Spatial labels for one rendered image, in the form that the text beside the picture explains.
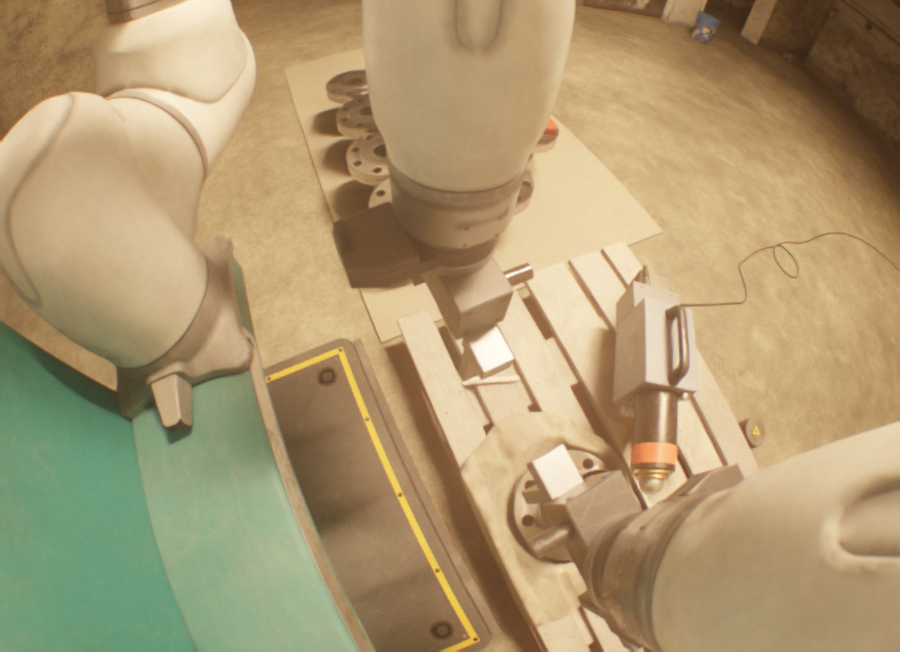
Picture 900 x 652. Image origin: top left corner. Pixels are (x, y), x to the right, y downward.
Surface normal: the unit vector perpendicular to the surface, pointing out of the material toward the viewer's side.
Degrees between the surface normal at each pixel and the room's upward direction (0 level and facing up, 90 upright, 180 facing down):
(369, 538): 0
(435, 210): 90
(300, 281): 0
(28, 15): 90
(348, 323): 0
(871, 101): 90
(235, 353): 12
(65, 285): 83
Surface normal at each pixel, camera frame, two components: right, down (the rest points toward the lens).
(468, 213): 0.18, 0.87
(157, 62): 0.52, 0.63
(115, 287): 0.78, 0.55
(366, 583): 0.04, -0.47
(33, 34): 0.39, 0.82
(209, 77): 0.96, 0.26
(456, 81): -0.11, 0.84
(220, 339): 0.29, -0.39
